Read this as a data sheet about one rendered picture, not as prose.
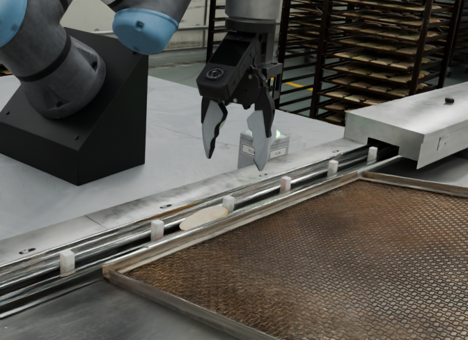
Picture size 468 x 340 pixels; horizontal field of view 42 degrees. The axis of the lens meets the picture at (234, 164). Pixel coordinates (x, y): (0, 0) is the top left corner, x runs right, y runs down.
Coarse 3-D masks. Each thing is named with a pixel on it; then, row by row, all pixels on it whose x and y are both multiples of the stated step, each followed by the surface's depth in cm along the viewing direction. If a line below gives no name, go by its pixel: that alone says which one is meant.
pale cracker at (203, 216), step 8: (208, 208) 90; (216, 208) 90; (224, 208) 91; (192, 216) 87; (200, 216) 87; (208, 216) 87; (216, 216) 88; (184, 224) 85; (192, 224) 85; (200, 224) 85
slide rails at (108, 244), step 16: (384, 144) 131; (352, 160) 119; (304, 176) 109; (256, 192) 100; (240, 208) 93; (176, 224) 86; (112, 240) 80; (128, 240) 81; (80, 256) 76; (112, 256) 76; (16, 272) 71; (32, 272) 71; (64, 272) 72; (0, 288) 68
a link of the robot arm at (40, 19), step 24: (0, 0) 91; (24, 0) 92; (48, 0) 96; (0, 24) 91; (24, 24) 93; (48, 24) 97; (0, 48) 94; (24, 48) 95; (48, 48) 98; (24, 72) 99
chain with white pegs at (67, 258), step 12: (372, 156) 121; (336, 168) 112; (348, 168) 118; (288, 180) 101; (228, 204) 92; (156, 228) 82; (72, 252) 73; (60, 264) 73; (72, 264) 73; (84, 264) 76
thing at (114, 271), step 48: (336, 192) 92; (384, 192) 91; (432, 192) 90; (192, 240) 74; (240, 240) 74; (288, 240) 73; (336, 240) 72; (384, 240) 72; (432, 240) 71; (144, 288) 60; (192, 288) 61; (384, 288) 59; (432, 288) 59; (240, 336) 51; (288, 336) 51; (336, 336) 51
